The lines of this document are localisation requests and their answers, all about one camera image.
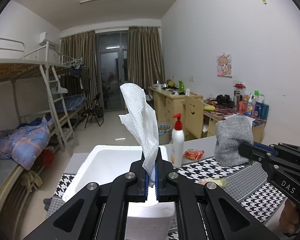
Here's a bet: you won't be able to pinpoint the white foam box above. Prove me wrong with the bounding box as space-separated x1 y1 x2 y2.
62 145 175 239

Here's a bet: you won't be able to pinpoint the grey knitted cloth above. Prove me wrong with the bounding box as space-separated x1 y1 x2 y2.
213 115 255 168

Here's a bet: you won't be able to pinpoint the floral plastic bag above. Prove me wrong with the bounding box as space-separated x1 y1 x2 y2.
198 178 227 188

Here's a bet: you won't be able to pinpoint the white paper towel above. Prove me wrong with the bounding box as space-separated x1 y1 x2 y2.
119 83 159 182

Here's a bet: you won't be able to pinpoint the right hand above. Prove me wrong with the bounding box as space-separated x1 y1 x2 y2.
279 199 300 235

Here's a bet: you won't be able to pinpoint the houndstooth table runner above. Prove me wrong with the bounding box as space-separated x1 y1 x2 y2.
45 157 286 239

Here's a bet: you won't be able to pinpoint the blue bottle on desk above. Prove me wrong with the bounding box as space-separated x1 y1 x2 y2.
254 102 269 120

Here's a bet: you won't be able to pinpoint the red snack packet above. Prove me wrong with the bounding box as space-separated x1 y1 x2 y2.
183 149 204 161

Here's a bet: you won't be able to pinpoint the white lotion pump bottle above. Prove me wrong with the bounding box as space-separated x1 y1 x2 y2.
170 113 185 168

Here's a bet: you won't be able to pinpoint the wooden desk near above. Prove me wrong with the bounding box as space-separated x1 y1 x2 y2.
203 101 267 143

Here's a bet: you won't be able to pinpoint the wooden desk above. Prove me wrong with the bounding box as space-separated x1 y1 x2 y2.
203 101 267 143
148 87 203 128

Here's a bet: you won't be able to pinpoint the black headphones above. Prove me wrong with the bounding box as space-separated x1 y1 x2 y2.
216 94 234 108

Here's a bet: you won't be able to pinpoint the blue trash bin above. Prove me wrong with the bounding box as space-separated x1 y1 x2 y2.
158 124 172 145

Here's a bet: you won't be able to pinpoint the wooden smiley chair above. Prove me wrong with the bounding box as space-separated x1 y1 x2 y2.
184 96 204 140

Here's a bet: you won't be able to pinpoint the wooden desk far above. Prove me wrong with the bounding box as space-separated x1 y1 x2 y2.
148 87 203 128

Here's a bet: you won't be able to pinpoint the black folding chair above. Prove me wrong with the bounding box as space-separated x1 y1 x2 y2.
83 93 104 128

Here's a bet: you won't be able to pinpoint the anime girl poster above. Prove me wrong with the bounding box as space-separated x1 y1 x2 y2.
216 53 232 77

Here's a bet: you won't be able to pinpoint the green object on desk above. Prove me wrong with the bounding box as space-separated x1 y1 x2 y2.
178 81 185 91

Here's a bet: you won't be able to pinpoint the blue plaid quilt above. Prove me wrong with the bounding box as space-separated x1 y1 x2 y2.
0 118 50 170

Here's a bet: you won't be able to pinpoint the brown right curtain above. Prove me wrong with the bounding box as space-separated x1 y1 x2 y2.
127 27 165 89

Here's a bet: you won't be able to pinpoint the brown curtain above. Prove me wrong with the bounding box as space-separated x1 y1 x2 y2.
127 27 165 89
61 31 99 108

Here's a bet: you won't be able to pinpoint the brown left curtain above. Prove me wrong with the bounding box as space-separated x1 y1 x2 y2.
61 31 99 108

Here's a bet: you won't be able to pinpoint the metal bunk bed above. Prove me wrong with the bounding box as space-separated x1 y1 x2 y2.
0 38 86 219

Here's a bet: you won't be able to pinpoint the glass balcony door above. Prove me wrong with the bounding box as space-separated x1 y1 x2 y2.
96 30 128 112

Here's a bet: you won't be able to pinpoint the white air conditioner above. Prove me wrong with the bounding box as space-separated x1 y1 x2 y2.
39 31 59 49

